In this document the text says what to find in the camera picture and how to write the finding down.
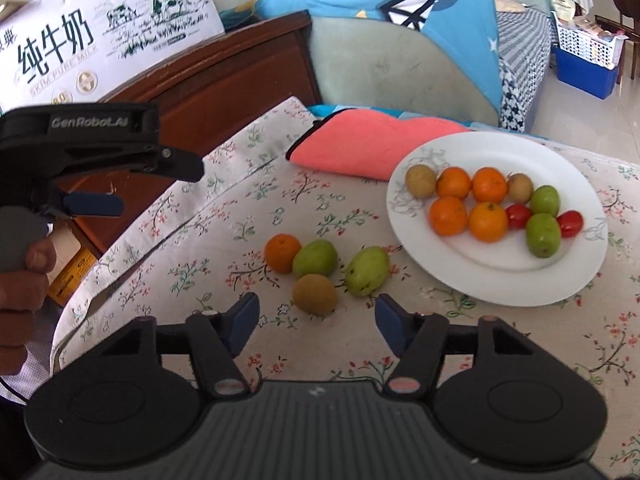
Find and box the green fruit lower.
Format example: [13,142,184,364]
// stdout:
[525,212,562,259]

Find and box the green fruit upper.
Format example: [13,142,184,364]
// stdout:
[529,185,561,217]

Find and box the blue plastic bin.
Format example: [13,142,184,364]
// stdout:
[552,47,618,100]

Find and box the round green fruit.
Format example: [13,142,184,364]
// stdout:
[292,240,338,278]

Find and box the coral pink towel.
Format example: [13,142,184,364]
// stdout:
[285,108,469,181]

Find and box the wooden chair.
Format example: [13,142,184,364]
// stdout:
[596,0,639,80]

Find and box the white round plate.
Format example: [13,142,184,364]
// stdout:
[386,130,608,307]

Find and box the brown kiwi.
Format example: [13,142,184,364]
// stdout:
[506,174,534,205]
[292,274,337,316]
[405,165,437,200]

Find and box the orange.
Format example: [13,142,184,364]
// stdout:
[264,233,302,274]
[427,196,468,236]
[436,167,472,200]
[472,167,508,204]
[468,202,509,243]

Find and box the red tomato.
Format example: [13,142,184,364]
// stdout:
[556,210,584,238]
[506,204,533,230]

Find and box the red tomato right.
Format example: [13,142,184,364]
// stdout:
[556,210,584,238]

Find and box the white milk carton box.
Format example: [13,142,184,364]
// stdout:
[1,0,224,112]

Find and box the oblong green fruit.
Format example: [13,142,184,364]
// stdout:
[344,246,390,297]

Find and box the dark wooden side table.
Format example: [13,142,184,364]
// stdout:
[61,12,320,257]

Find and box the green sofa armrest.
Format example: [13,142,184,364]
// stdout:
[307,16,499,126]

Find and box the red tomato centre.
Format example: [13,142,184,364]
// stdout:
[506,204,533,230]

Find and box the person left hand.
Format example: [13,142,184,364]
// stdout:
[0,237,56,375]

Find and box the houndstooth sofa cover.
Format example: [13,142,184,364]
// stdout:
[497,8,556,132]

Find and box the white plastic basket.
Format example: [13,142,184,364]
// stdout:
[552,13,628,70]

